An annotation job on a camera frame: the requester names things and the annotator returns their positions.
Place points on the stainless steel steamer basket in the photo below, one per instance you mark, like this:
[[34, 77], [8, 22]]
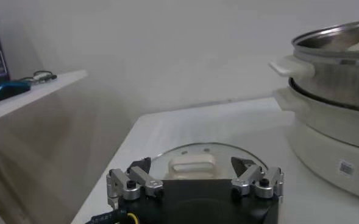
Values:
[[334, 82]]

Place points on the cream electric cooker base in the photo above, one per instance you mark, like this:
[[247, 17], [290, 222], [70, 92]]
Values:
[[325, 146]]

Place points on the blue computer mouse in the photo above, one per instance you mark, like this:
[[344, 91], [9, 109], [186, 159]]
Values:
[[5, 90]]

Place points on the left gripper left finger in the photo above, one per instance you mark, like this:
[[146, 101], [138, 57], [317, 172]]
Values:
[[145, 182]]

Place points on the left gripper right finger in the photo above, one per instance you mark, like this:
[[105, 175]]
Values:
[[252, 179]]

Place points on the white side table with mouse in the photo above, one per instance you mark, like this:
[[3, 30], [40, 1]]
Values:
[[51, 88]]

